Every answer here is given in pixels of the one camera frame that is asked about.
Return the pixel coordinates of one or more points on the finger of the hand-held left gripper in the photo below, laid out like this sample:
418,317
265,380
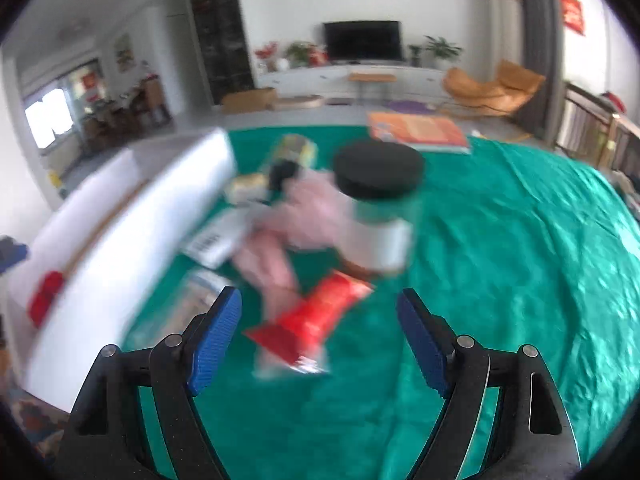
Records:
12,255

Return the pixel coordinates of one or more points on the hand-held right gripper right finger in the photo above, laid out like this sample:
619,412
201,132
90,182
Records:
422,345

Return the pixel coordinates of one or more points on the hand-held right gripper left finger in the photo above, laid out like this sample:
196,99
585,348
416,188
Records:
215,345

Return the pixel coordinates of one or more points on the pink mesh bath sponge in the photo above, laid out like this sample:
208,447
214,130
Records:
310,210

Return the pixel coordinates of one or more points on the red item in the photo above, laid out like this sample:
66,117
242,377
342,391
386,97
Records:
45,297

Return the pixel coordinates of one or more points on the clear plastic packet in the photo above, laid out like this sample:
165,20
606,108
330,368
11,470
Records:
190,295

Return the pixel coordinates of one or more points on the red snack packet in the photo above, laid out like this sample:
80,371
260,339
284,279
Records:
310,315

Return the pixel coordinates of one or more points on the white printed packet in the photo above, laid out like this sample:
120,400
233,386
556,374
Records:
215,240

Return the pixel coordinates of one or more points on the clear jar with black lid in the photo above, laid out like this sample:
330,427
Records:
377,240

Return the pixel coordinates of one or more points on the green satin tablecloth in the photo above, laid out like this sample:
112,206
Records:
500,260

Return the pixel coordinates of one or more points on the white storage box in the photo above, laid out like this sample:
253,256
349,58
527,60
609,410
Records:
150,220

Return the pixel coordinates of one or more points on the cluttered dining table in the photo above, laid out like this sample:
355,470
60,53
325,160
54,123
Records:
130,110

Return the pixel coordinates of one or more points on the yellow can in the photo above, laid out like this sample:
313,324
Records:
295,149

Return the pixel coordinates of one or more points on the orange book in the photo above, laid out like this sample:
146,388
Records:
420,130

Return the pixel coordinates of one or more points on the purple mat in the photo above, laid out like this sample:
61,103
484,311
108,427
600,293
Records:
407,107

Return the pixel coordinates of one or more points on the cardboard box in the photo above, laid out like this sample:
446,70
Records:
247,100

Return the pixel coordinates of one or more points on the round wooden tray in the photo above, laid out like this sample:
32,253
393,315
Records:
297,102

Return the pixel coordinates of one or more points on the orange lounge chair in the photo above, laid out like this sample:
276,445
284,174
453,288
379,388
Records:
475,90

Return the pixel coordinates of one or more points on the white television cabinet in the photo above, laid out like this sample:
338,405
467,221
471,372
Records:
310,80

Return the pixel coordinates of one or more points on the wooden chair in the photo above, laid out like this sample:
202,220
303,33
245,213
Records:
590,115

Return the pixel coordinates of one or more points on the small potted plant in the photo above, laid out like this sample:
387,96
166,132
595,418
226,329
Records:
415,55

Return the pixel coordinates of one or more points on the red flowers in vase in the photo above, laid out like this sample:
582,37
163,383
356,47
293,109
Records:
266,52

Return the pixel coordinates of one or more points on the large green potted plant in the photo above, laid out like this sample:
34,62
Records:
442,47

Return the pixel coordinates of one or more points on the dark bookshelf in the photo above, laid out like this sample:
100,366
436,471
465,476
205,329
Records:
220,35

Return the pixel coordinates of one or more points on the green leafy potted plant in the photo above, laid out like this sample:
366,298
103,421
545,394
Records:
298,52

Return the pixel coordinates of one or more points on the red ornament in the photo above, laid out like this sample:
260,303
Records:
316,55

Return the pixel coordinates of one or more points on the grey curtain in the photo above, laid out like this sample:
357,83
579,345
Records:
542,60

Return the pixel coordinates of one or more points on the black television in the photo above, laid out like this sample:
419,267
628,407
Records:
362,40

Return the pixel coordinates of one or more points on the red wall poster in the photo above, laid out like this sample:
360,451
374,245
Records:
572,12

